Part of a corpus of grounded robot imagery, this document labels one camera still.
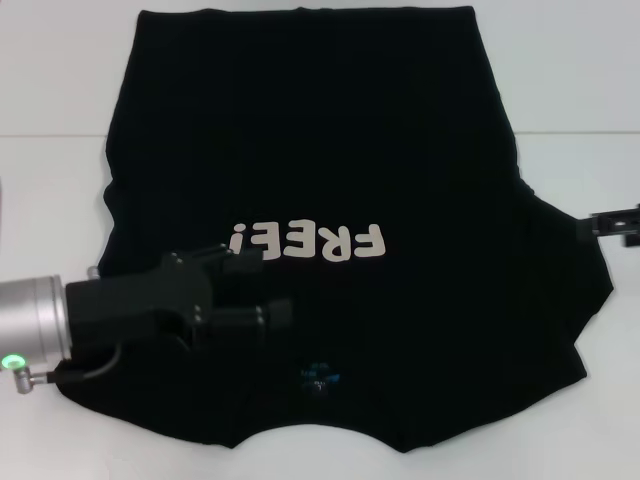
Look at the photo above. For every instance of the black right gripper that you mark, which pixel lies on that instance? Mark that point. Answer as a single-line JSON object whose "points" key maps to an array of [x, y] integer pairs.
{"points": [[636, 225]]}

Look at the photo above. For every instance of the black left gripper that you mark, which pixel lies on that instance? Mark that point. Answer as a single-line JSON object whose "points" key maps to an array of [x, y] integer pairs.
{"points": [[130, 305]]}

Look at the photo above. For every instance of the black shirt with FREE print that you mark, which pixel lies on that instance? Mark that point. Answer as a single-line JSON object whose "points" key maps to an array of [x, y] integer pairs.
{"points": [[325, 150]]}

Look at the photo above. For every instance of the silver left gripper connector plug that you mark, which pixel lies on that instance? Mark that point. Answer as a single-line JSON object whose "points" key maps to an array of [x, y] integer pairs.
{"points": [[92, 273]]}

